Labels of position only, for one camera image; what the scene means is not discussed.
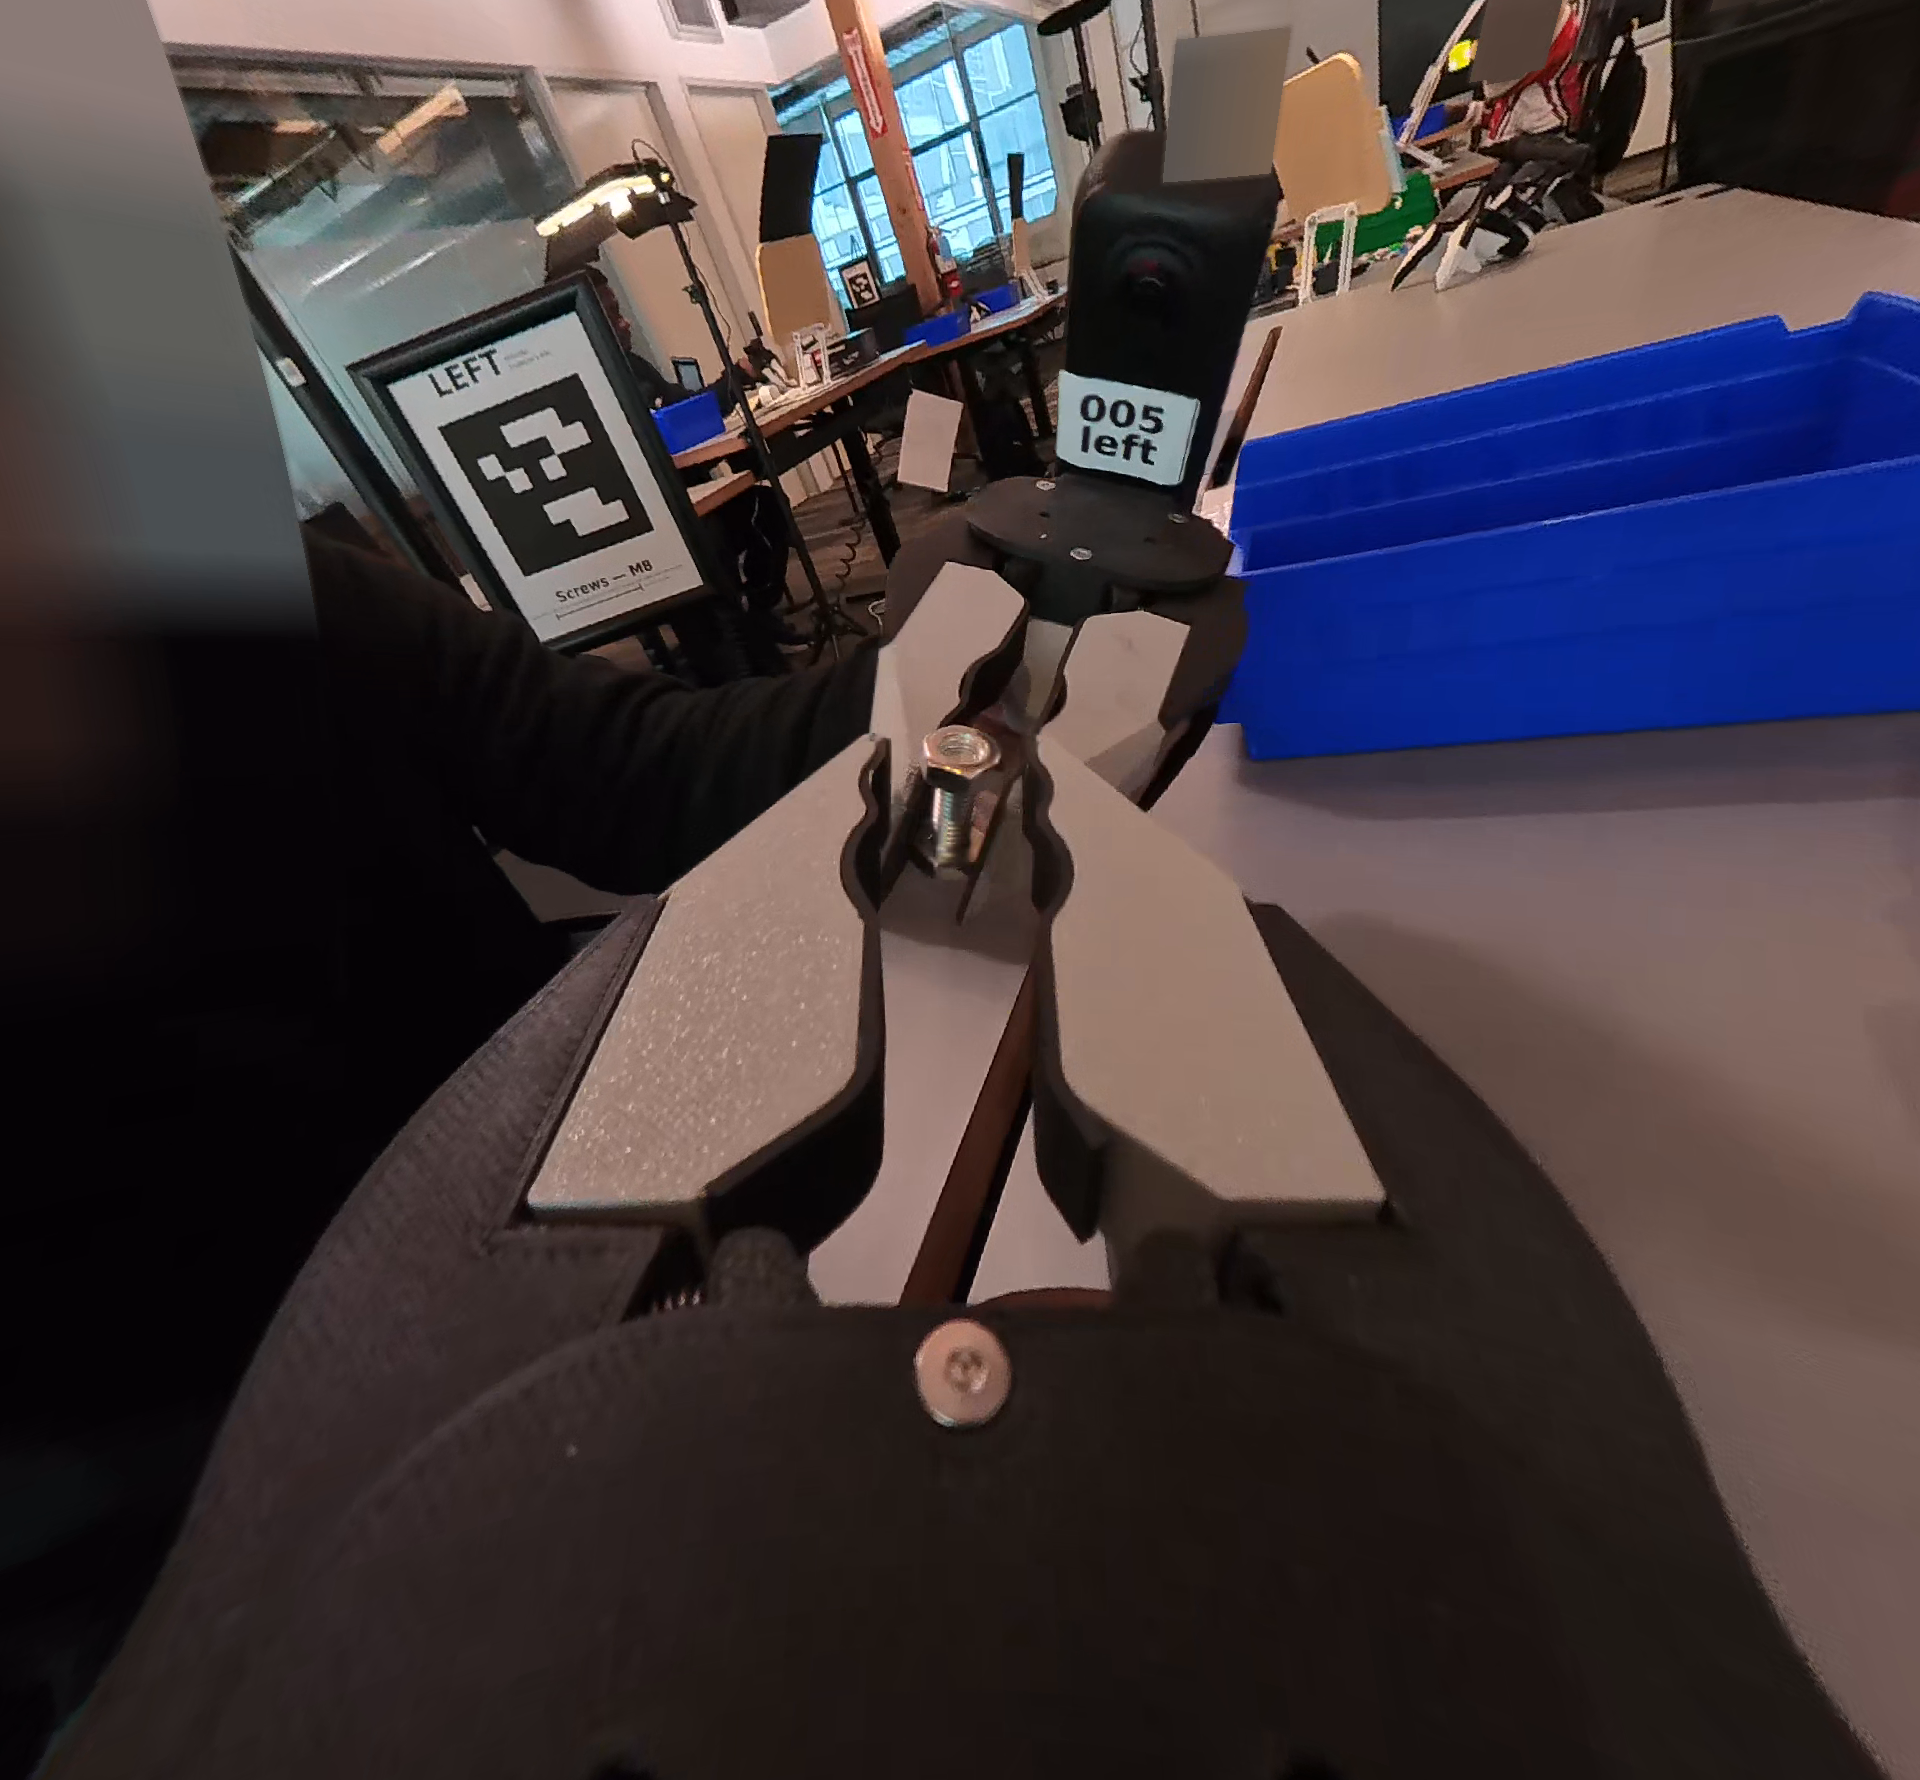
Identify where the silver hex bolt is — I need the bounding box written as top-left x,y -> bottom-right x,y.
912,778 -> 995,879

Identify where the black light flag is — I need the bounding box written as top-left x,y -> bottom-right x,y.
757,134 -> 825,245

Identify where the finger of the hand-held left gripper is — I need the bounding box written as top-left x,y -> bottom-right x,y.
867,558 -> 1038,768
1026,605 -> 1205,805

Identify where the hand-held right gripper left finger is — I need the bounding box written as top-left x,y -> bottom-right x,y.
526,737 -> 901,1252

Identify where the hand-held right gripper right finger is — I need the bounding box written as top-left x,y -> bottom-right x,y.
1006,732 -> 1391,1264

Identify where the framed marker sign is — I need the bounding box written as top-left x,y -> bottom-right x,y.
347,276 -> 718,651

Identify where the person's left forearm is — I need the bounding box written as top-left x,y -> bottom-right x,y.
301,521 -> 885,897

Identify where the black floor lamp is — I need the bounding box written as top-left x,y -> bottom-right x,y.
1038,0 -> 1116,147

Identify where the black white tabletop object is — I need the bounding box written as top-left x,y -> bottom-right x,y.
1395,183 -> 1548,288

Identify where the wooden top desk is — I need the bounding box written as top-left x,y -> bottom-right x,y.
665,293 -> 1066,568

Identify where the lit studio light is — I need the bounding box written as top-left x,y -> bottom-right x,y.
533,160 -> 698,245

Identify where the pale wooden board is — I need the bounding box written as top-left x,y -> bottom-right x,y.
1275,55 -> 1390,223
757,234 -> 833,342

